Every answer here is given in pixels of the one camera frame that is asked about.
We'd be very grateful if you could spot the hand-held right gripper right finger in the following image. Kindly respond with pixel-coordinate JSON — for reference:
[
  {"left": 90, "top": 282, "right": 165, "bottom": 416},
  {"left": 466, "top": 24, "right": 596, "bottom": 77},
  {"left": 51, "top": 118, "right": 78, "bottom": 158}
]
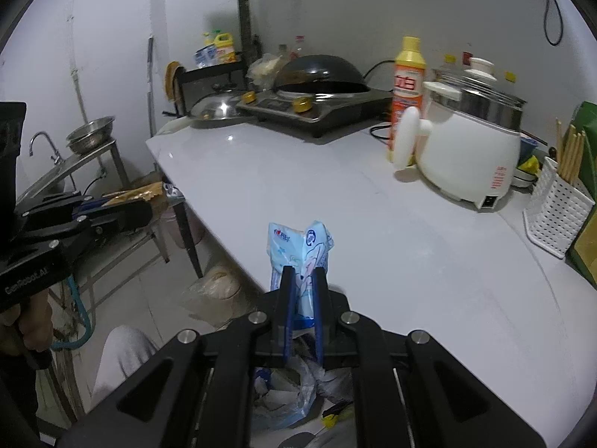
[{"left": 312, "top": 267, "right": 546, "bottom": 448}]

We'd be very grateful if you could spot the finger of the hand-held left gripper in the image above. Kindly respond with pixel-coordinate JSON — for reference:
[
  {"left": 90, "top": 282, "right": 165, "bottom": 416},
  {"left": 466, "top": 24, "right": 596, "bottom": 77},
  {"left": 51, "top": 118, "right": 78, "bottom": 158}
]
[
  {"left": 78, "top": 194, "right": 121, "bottom": 214},
  {"left": 76, "top": 200, "right": 154, "bottom": 244}
]

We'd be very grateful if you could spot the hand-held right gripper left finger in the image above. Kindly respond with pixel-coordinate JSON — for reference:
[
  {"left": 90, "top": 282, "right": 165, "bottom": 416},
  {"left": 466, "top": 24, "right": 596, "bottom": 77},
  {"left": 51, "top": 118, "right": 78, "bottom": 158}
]
[{"left": 56, "top": 265, "right": 296, "bottom": 448}]

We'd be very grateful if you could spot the brown wrapper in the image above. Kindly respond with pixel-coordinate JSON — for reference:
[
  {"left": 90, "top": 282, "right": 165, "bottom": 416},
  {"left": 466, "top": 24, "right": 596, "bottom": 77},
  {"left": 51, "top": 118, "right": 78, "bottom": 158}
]
[{"left": 100, "top": 182, "right": 181, "bottom": 220}]

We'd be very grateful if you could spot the light blue tissue packet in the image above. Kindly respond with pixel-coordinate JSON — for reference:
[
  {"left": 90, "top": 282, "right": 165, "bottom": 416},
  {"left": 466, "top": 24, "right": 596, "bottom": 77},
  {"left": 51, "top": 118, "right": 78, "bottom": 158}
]
[{"left": 267, "top": 219, "right": 335, "bottom": 333}]

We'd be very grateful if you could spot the person's left hand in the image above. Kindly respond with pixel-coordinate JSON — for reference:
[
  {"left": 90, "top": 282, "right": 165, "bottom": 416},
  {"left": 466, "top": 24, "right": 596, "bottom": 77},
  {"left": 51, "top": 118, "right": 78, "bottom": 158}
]
[{"left": 0, "top": 286, "right": 55, "bottom": 352}]

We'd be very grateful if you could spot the steel sink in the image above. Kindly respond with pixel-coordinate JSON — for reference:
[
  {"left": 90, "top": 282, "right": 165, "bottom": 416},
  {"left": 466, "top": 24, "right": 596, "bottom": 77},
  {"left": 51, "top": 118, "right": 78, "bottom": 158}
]
[{"left": 21, "top": 152, "right": 117, "bottom": 197}]

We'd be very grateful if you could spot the steel sink stand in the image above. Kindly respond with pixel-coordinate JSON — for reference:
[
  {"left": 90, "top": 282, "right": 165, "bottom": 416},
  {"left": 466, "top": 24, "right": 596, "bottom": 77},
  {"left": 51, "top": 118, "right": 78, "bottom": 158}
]
[{"left": 19, "top": 137, "right": 171, "bottom": 267}]

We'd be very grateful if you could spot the steel bowl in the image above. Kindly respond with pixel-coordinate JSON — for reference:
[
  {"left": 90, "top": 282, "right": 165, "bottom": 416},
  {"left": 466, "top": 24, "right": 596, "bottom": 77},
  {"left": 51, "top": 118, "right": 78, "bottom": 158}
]
[{"left": 65, "top": 116, "right": 116, "bottom": 155}]

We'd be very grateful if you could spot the black table leg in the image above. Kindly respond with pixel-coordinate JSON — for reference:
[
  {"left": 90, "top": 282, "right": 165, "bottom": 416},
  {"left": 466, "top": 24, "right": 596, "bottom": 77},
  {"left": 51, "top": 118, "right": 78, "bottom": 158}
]
[{"left": 175, "top": 196, "right": 205, "bottom": 281}]

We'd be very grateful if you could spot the round pot in plastic bag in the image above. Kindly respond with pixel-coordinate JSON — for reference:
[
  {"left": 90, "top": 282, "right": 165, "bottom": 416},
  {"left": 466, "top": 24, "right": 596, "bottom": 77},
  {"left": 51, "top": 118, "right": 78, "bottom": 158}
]
[{"left": 179, "top": 266, "right": 248, "bottom": 324}]

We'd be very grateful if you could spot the steel faucet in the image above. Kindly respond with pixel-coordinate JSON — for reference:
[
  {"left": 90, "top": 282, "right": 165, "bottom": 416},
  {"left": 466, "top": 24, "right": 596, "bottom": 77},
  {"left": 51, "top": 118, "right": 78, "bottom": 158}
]
[{"left": 29, "top": 131, "right": 64, "bottom": 165}]

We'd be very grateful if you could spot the yellow black wrapper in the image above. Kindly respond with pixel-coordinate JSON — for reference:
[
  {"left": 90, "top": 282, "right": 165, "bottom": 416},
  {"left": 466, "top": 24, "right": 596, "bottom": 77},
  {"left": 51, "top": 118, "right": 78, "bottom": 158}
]
[{"left": 323, "top": 401, "right": 356, "bottom": 428}]

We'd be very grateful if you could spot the metal pole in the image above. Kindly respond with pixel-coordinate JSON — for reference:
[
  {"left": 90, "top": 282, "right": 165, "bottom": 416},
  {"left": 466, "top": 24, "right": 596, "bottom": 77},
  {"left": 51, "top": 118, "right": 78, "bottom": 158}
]
[{"left": 146, "top": 36, "right": 157, "bottom": 139}]

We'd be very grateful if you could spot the steel pot lid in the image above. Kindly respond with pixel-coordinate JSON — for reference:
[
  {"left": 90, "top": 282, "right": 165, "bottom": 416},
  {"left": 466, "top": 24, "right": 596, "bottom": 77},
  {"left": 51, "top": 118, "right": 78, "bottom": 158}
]
[{"left": 189, "top": 91, "right": 244, "bottom": 123}]

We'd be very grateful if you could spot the round woven trivet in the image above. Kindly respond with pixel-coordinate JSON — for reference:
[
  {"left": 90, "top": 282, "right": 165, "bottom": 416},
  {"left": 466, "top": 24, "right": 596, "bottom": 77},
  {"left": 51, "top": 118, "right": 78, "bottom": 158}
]
[{"left": 165, "top": 60, "right": 183, "bottom": 102}]

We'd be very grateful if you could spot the yellow detergent bottle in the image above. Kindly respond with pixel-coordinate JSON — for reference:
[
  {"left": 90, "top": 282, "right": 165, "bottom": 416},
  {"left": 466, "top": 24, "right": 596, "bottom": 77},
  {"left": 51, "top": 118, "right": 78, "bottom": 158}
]
[{"left": 212, "top": 32, "right": 238, "bottom": 65}]

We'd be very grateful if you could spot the clear plastic bag of food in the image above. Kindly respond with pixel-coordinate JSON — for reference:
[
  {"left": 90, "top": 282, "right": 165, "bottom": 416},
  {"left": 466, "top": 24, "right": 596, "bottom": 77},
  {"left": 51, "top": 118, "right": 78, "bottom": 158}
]
[{"left": 246, "top": 53, "right": 285, "bottom": 92}]

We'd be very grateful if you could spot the white electric cooker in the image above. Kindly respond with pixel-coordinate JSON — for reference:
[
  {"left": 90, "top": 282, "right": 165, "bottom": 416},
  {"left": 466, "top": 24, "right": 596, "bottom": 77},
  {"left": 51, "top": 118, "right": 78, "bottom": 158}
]
[{"left": 386, "top": 56, "right": 529, "bottom": 214}]

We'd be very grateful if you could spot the black wok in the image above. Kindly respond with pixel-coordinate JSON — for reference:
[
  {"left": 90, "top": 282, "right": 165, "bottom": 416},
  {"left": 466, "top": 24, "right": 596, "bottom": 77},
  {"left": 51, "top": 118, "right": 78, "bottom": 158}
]
[{"left": 273, "top": 55, "right": 367, "bottom": 95}]

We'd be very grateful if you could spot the orange yellow spray can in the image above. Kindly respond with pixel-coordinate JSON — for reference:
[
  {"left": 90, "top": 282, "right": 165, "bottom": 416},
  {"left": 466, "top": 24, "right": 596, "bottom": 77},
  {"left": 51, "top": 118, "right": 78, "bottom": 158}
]
[{"left": 391, "top": 36, "right": 428, "bottom": 118}]

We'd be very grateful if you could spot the small white dish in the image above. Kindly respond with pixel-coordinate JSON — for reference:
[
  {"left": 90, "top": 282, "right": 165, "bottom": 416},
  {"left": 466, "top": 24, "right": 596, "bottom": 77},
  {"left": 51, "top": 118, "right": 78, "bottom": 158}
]
[{"left": 510, "top": 168, "right": 543, "bottom": 190}]

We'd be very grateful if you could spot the white perforated utensil holder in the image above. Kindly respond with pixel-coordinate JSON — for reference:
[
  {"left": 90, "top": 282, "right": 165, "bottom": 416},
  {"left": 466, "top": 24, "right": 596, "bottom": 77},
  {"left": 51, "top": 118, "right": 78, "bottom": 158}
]
[{"left": 522, "top": 155, "right": 597, "bottom": 259}]

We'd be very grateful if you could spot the bunch of wooden chopsticks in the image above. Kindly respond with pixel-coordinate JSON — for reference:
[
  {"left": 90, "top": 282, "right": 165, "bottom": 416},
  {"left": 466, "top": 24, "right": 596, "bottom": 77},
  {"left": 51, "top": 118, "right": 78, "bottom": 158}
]
[{"left": 554, "top": 118, "right": 587, "bottom": 184}]

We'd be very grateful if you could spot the green carton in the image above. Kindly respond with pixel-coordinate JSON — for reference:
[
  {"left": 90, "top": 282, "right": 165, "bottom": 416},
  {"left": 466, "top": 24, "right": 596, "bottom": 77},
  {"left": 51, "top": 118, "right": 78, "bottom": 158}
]
[{"left": 566, "top": 100, "right": 597, "bottom": 289}]

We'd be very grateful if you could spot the green hose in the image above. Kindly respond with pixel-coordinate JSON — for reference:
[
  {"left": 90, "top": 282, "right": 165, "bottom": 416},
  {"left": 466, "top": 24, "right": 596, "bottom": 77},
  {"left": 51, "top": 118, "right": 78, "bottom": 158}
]
[{"left": 51, "top": 275, "right": 93, "bottom": 352}]

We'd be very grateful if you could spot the black wire rack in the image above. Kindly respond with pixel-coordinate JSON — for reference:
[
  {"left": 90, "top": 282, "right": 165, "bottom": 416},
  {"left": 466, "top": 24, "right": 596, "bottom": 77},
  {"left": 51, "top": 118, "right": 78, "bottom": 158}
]
[{"left": 179, "top": 60, "right": 249, "bottom": 118}]

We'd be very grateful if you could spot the black appliance cable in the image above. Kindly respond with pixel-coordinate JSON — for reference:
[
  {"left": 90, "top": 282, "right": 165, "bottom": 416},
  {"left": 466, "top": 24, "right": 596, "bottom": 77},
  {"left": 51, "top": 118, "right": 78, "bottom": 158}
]
[{"left": 363, "top": 58, "right": 398, "bottom": 141}]

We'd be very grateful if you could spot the dark wall pipe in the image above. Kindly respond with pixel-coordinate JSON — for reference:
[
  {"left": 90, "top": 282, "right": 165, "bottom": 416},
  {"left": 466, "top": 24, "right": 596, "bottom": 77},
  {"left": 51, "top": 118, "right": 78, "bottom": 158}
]
[{"left": 235, "top": 0, "right": 255, "bottom": 64}]

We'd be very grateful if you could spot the black power cord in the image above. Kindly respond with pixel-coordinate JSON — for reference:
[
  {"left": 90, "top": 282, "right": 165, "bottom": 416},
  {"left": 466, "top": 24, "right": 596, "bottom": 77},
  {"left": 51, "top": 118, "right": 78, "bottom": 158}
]
[{"left": 536, "top": 0, "right": 565, "bottom": 48}]

